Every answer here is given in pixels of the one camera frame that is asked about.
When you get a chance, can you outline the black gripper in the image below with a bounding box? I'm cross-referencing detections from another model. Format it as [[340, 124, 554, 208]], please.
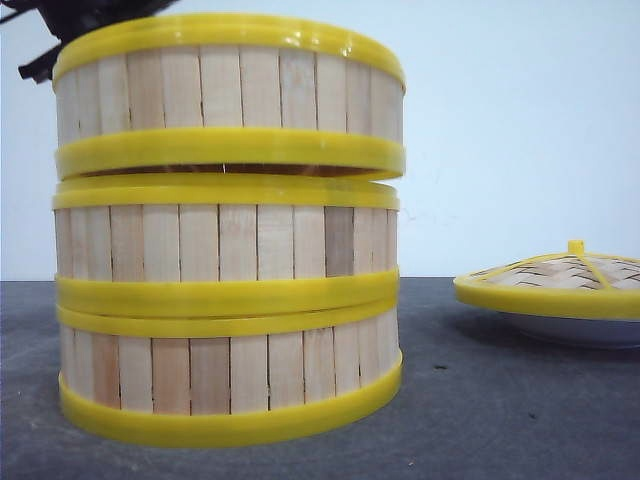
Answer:
[[1, 0, 173, 84]]

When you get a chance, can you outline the bamboo steamer basket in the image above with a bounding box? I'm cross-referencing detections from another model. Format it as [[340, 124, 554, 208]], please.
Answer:
[[59, 309, 402, 448], [53, 173, 398, 322], [53, 13, 405, 179]]

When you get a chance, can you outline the yellow woven bamboo steamer lid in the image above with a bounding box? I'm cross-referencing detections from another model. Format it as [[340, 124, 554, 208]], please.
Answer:
[[453, 240, 639, 321]]

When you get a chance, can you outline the bamboo steamer basket front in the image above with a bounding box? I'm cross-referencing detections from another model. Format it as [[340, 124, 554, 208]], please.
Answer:
[[59, 309, 402, 448]]

